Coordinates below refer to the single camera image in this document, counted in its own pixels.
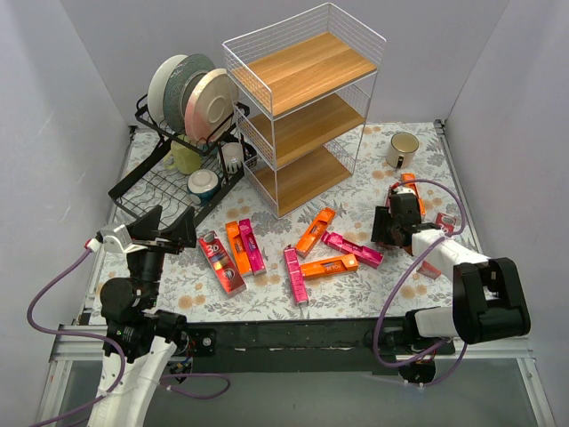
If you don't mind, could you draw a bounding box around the red 3D toothpaste box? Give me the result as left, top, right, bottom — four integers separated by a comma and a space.
417, 213, 457, 279
197, 231, 246, 297

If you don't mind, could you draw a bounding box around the orange toothpaste box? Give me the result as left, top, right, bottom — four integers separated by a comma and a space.
301, 254, 359, 279
295, 207, 335, 258
401, 173, 426, 218
226, 221, 252, 277

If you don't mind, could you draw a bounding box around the magenta toothpaste box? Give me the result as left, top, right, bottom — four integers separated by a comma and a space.
238, 219, 266, 276
321, 231, 383, 269
284, 245, 309, 306

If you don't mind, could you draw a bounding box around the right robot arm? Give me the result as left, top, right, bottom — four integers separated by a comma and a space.
372, 188, 531, 361

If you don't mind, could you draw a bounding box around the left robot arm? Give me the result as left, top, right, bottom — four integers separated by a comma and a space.
87, 205, 196, 426

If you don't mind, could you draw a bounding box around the white and teal bowl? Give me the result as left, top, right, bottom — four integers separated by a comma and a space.
187, 169, 220, 205

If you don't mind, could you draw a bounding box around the floral patterned table mat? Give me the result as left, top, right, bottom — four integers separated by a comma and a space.
90, 122, 498, 325

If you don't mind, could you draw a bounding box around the pale yellow mug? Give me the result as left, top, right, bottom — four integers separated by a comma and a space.
163, 141, 202, 175

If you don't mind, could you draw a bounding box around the white upside-down cup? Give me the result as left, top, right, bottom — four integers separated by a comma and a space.
221, 142, 244, 174

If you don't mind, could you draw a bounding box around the cream white plate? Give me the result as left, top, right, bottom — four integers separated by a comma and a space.
148, 54, 187, 124

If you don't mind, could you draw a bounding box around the pink and cream plate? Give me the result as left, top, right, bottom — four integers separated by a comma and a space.
185, 68, 239, 146

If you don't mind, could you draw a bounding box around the grey green patterned plate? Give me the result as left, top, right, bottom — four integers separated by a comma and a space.
163, 53, 215, 133

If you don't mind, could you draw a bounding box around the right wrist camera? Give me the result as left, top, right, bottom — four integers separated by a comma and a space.
389, 182, 417, 197

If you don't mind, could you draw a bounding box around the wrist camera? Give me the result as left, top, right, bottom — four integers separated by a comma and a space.
389, 182, 417, 197
84, 223, 136, 254

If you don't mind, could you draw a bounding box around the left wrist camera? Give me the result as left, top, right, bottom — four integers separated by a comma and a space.
84, 223, 136, 254

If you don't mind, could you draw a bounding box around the black wire dish rack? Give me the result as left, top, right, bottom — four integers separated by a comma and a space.
108, 95, 257, 227

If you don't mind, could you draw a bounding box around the cream mug black handle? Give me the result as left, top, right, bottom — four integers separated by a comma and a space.
386, 132, 420, 169

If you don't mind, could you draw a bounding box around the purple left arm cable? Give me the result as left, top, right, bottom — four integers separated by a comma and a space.
25, 246, 232, 427

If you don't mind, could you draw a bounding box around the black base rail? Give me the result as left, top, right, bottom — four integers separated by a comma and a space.
171, 316, 457, 375

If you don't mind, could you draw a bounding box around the white wire three-tier shelf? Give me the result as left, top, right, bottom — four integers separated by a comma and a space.
222, 3, 386, 218

